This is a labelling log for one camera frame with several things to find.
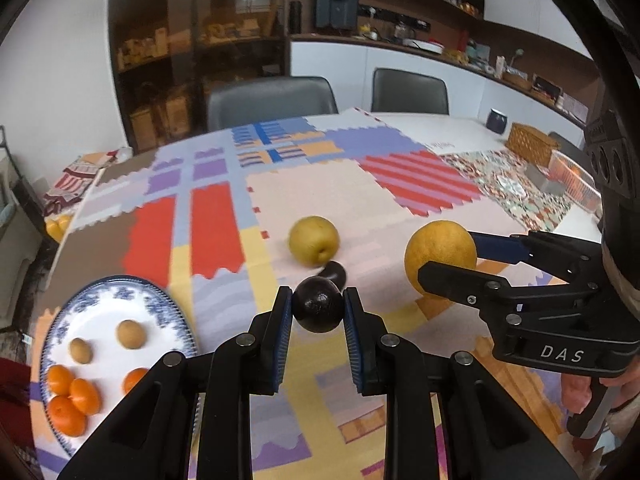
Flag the dark wooden glass cabinet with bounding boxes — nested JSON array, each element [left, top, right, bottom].
[[107, 0, 286, 153]]

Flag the large yellow orange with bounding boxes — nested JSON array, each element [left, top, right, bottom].
[[404, 220, 477, 298]]

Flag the brown kiwi left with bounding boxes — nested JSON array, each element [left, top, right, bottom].
[[68, 338, 93, 364]]

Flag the grey chair left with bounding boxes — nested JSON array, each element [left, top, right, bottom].
[[206, 76, 338, 131]]

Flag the brown kiwi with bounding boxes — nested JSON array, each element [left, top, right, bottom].
[[68, 338, 93, 364], [116, 320, 146, 350]]

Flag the orange tangerine lower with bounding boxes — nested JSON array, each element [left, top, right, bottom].
[[48, 396, 87, 438]]

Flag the right hand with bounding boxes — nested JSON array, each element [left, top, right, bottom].
[[560, 372, 640, 453]]

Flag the brown kiwi near centre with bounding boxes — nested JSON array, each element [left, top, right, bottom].
[[116, 320, 146, 350]]

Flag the orange tangerine upper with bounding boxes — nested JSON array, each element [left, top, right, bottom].
[[47, 364, 75, 396]]

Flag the yellow-green pear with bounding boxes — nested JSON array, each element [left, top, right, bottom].
[[288, 216, 341, 268]]

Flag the dark blue mug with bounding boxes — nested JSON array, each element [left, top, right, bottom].
[[485, 108, 508, 136]]

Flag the floral patterned placemat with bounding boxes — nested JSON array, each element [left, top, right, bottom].
[[442, 150, 572, 232]]

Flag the grey chair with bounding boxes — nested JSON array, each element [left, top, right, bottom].
[[206, 76, 338, 131], [371, 68, 449, 115]]

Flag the woven wicker basket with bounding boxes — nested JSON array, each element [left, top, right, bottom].
[[506, 122, 560, 167]]

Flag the yellow children's chair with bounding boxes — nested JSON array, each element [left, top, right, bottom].
[[44, 214, 73, 243]]

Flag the folded red striped cloth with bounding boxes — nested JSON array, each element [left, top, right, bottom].
[[42, 148, 132, 217]]

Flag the colourful patchwork tablecloth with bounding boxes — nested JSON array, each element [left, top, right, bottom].
[[29, 107, 576, 480]]

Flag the dark purple plum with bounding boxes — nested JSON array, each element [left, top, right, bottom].
[[291, 276, 344, 334]]

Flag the black coffee machine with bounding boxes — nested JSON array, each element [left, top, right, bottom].
[[314, 0, 358, 30]]

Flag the orange tangerine middle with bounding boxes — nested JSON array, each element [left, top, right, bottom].
[[68, 378, 102, 416]]

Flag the grey chair right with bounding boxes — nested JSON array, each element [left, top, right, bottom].
[[371, 68, 449, 115]]

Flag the lone orange tangerine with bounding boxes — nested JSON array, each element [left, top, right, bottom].
[[122, 367, 148, 394]]

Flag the blue white porcelain plate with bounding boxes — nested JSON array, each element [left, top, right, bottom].
[[39, 275, 198, 457]]

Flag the clear plastic container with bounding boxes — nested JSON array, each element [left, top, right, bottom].
[[548, 150, 601, 214]]

